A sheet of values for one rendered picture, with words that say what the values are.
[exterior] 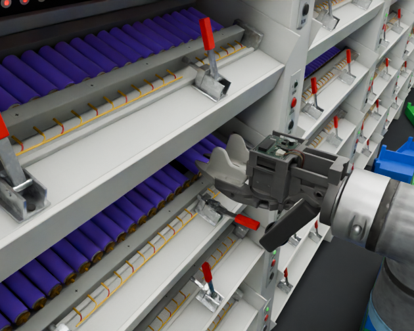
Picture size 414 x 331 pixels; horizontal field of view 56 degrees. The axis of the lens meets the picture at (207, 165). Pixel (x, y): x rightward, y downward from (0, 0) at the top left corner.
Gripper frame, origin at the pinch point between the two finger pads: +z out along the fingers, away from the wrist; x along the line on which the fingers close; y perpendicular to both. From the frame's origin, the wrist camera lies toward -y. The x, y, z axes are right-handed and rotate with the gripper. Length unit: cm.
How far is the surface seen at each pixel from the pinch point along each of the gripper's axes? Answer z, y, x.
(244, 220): -8.8, -4.2, 3.5
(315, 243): -4, -65, -65
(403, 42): -3, -13, -155
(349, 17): -3, 13, -54
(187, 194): 0.1, -2.6, 4.9
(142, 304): -4.7, -7.1, 20.7
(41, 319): -0.1, -2.8, 30.1
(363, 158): -2, -65, -134
